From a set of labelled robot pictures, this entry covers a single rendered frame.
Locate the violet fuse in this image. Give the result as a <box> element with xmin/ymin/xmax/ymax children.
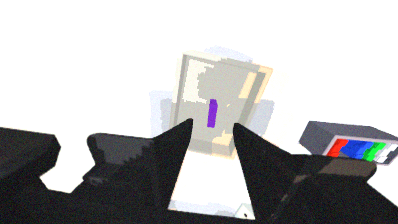
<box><xmin>207</xmin><ymin>98</ymin><xmax>218</xmax><ymax>128</ymax></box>

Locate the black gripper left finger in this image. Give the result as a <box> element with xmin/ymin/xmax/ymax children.
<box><xmin>86</xmin><ymin>118</ymin><xmax>193</xmax><ymax>209</ymax></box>

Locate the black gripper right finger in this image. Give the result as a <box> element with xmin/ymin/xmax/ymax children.
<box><xmin>233</xmin><ymin>123</ymin><xmax>378</xmax><ymax>221</ymax></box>

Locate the dark grey fuse block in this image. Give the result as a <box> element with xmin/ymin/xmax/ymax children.
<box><xmin>298</xmin><ymin>120</ymin><xmax>398</xmax><ymax>166</ymax></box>

